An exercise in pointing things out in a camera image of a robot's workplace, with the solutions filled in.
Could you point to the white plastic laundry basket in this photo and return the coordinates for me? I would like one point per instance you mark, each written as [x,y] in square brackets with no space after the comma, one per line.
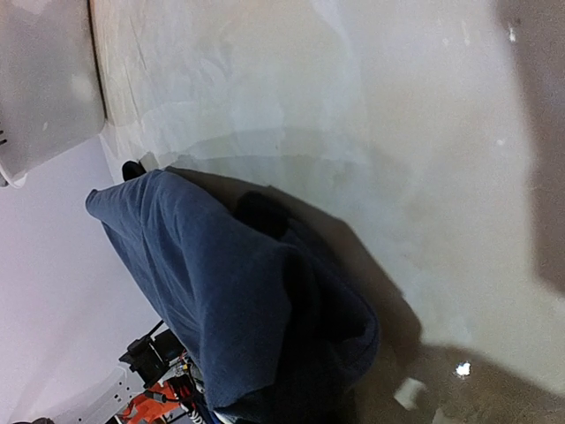
[51,97]

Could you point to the blue garment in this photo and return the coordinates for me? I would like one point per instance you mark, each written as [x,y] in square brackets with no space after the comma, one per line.
[266,311]

